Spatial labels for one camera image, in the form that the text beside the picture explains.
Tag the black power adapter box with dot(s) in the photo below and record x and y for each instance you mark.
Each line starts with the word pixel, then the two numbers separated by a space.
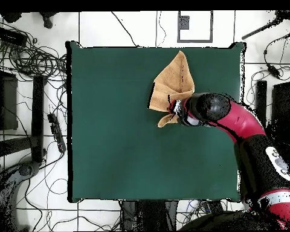
pixel 10 36

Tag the grey rectangular frame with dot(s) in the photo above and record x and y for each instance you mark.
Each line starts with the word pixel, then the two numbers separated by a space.
pixel 211 26

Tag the black office chair base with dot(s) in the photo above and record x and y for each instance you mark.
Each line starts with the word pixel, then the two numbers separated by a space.
pixel 47 20

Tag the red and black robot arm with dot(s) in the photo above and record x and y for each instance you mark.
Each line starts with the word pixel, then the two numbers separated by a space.
pixel 241 120

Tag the dark grey round-headed stand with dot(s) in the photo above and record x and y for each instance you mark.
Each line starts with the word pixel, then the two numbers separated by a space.
pixel 25 170

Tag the black stand frame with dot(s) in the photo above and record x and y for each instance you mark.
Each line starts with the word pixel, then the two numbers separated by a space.
pixel 129 215

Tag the dark green table cloth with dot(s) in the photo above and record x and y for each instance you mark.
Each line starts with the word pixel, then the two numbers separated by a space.
pixel 111 145

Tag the black flat panel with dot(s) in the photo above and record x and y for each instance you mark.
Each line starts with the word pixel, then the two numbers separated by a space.
pixel 6 101
pixel 284 108

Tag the black tripod leg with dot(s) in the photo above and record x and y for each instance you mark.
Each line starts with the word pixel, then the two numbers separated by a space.
pixel 261 29

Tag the dark grey square box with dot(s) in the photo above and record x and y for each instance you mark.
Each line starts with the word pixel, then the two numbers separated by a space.
pixel 184 23

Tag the black rectangular box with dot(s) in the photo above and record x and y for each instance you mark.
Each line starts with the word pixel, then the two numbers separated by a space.
pixel 215 206

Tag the orange-tan terry towel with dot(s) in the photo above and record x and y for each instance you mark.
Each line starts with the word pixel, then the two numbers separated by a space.
pixel 174 79

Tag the black power strip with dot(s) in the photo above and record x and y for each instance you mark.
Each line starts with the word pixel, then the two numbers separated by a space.
pixel 56 133

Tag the black stand beam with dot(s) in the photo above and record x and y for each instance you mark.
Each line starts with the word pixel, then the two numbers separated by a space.
pixel 261 96
pixel 37 116

